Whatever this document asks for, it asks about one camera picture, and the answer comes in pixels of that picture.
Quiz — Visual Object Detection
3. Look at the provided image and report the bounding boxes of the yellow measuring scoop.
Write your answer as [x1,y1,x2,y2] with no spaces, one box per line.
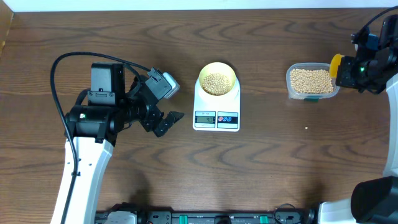
[329,54,344,78]

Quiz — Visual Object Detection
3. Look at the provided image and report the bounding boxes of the white digital kitchen scale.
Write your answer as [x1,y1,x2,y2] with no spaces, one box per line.
[192,79,241,132]

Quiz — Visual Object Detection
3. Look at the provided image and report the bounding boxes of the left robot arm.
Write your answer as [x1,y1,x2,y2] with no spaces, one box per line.
[51,62,184,223]

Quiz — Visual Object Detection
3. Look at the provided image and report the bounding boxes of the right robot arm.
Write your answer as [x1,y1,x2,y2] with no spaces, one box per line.
[314,11,397,223]

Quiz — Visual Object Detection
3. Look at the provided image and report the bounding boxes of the soybeans in bowl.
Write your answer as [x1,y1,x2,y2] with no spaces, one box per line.
[202,73,232,96]

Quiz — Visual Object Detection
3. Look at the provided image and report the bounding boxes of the yellow bowl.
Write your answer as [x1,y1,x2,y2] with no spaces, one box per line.
[198,62,237,93]

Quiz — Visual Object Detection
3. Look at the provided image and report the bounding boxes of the clear plastic container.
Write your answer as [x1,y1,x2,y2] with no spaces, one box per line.
[286,63,340,100]

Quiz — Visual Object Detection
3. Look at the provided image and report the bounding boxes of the soybeans pile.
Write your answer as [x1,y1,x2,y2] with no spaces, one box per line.
[290,68,334,94]

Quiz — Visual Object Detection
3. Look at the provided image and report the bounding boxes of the left black cable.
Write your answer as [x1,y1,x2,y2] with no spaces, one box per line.
[50,51,152,224]

